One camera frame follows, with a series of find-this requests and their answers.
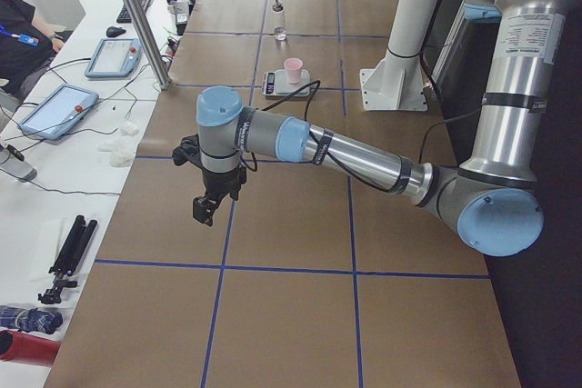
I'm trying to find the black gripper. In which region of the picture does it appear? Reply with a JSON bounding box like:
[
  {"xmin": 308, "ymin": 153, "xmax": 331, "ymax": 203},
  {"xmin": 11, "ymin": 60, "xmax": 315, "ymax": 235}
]
[{"xmin": 193, "ymin": 167, "xmax": 246, "ymax": 226}]

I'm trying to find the glass sauce dispenser bottle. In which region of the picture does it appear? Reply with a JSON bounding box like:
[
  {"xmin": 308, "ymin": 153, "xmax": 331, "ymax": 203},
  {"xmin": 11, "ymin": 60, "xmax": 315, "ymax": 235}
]
[{"xmin": 271, "ymin": 0, "xmax": 286, "ymax": 42}]

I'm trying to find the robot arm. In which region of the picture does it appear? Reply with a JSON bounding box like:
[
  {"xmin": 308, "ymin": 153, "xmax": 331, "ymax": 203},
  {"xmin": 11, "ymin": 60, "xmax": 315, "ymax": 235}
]
[{"xmin": 174, "ymin": 0, "xmax": 581, "ymax": 257}]

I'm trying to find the digital kitchen scale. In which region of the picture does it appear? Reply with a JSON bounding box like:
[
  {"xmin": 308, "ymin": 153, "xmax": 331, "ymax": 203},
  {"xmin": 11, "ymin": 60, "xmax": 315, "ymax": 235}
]
[{"xmin": 262, "ymin": 69, "xmax": 310, "ymax": 99}]

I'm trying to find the crumpled white tissue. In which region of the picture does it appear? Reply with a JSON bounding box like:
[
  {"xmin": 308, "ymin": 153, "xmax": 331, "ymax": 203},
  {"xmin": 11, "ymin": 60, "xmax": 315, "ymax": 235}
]
[{"xmin": 97, "ymin": 120, "xmax": 139, "ymax": 168}]

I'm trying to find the black folded tripod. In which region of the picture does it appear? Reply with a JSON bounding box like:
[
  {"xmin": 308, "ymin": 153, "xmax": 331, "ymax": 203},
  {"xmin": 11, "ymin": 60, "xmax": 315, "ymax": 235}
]
[{"xmin": 38, "ymin": 215, "xmax": 97, "ymax": 304}]

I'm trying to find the far teach pendant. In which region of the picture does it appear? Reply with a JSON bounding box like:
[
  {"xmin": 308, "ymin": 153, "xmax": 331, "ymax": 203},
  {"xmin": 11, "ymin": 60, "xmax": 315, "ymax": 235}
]
[{"xmin": 85, "ymin": 38, "xmax": 142, "ymax": 79}]

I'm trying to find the teach pendant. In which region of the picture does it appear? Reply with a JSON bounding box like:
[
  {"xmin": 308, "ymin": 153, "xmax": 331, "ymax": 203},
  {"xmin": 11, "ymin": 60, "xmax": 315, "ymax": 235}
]
[
  {"xmin": 85, "ymin": 38, "xmax": 142, "ymax": 79},
  {"xmin": 18, "ymin": 84, "xmax": 99, "ymax": 140}
]

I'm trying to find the near teach pendant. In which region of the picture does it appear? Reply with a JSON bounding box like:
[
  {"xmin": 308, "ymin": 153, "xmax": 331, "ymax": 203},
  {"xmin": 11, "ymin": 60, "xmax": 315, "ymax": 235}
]
[{"xmin": 18, "ymin": 84, "xmax": 99, "ymax": 140}]

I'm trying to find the black computer mouse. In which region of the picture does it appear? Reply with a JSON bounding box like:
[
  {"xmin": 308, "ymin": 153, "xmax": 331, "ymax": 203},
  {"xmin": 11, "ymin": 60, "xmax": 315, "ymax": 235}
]
[{"xmin": 105, "ymin": 26, "xmax": 126, "ymax": 38}]

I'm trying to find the blue folded umbrella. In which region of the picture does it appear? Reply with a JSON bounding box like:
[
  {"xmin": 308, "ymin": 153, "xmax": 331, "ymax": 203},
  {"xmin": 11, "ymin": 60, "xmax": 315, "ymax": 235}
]
[{"xmin": 1, "ymin": 305, "xmax": 64, "ymax": 334}]

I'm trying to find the seated person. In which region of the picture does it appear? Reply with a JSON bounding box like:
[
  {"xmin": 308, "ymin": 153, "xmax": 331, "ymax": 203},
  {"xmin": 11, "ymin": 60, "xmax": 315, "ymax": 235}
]
[{"xmin": 1, "ymin": 0, "xmax": 65, "ymax": 101}]

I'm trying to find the red cylinder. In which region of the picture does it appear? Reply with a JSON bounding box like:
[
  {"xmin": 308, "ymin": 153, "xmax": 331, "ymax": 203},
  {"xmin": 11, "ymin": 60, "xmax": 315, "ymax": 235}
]
[{"xmin": 1, "ymin": 330, "xmax": 61, "ymax": 367}]

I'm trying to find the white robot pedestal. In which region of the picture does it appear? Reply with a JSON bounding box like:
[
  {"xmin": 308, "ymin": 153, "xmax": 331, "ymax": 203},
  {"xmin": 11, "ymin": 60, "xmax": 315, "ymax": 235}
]
[{"xmin": 360, "ymin": 0, "xmax": 437, "ymax": 112}]

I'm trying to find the aluminium frame post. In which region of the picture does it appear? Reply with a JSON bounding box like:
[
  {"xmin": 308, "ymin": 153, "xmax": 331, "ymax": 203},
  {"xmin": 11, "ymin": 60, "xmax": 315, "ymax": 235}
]
[{"xmin": 123, "ymin": 0, "xmax": 171, "ymax": 90}]

